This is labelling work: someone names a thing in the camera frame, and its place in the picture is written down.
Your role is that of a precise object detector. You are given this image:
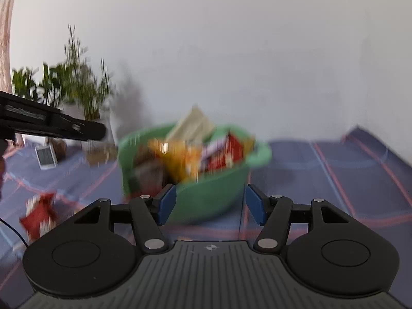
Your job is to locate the red tea packet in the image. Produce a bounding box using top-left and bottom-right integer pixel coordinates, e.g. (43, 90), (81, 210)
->
(200, 130), (245, 173)

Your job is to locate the red white patterned packet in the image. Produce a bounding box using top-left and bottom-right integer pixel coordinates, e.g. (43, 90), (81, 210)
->
(19, 192), (57, 242)

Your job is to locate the white digital clock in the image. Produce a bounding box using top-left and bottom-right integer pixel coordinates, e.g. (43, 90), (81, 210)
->
(35, 145), (57, 170)

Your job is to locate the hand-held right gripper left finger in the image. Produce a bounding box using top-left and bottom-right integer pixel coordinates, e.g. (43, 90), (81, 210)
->
(63, 183), (177, 254)

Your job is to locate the cream milk tea sachet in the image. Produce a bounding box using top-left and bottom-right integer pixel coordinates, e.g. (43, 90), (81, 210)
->
(166, 105), (214, 145)

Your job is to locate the blue plaid tablecloth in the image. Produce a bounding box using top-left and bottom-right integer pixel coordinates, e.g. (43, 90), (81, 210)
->
(0, 125), (412, 309)

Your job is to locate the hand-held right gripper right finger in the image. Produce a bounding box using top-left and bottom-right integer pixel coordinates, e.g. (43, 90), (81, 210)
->
(245, 183), (359, 254)

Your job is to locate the yellow snack packet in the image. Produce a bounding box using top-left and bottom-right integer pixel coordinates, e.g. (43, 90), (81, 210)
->
(150, 138), (202, 182)

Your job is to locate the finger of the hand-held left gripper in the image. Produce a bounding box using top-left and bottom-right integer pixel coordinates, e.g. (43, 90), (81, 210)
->
(0, 91), (107, 142)

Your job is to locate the green plastic bowl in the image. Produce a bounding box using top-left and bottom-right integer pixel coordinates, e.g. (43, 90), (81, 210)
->
(117, 124), (272, 226)

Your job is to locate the black cable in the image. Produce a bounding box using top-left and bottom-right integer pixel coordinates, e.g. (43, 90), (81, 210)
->
(0, 218), (29, 248)

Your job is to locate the green bag of red dates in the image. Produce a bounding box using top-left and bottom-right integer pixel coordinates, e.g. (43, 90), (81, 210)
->
(133, 158), (166, 197)

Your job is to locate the tall plant in clear jar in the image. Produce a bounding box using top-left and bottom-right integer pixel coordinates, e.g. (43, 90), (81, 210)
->
(63, 24), (118, 168)

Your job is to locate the leafy plant in round vase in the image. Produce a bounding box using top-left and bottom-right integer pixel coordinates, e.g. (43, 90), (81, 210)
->
(11, 63), (70, 161)

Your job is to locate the pink patterned curtain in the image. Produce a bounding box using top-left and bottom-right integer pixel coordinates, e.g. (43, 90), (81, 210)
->
(0, 0), (20, 149)

